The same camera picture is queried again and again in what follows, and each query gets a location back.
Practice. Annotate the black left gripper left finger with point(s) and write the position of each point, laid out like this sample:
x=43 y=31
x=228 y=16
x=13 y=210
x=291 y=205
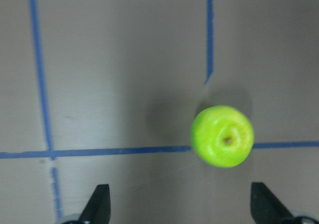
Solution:
x=98 y=208

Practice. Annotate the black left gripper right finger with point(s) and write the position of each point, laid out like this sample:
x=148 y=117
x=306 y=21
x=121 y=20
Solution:
x=266 y=208

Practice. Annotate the green apple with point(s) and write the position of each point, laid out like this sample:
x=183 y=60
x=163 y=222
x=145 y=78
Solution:
x=222 y=136

